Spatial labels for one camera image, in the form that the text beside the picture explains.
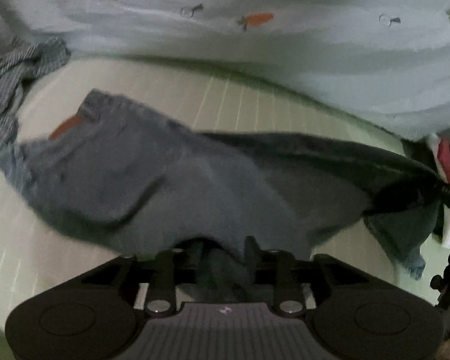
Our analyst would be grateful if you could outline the blue denim jeans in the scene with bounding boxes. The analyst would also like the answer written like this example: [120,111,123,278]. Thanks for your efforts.
[0,90,440,278]

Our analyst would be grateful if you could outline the light blue carrot-print quilt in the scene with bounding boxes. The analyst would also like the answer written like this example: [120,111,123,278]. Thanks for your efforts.
[0,0,450,140]

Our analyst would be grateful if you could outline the blue white striped shirt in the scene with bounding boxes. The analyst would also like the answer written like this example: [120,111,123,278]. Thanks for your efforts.
[0,37,71,154]

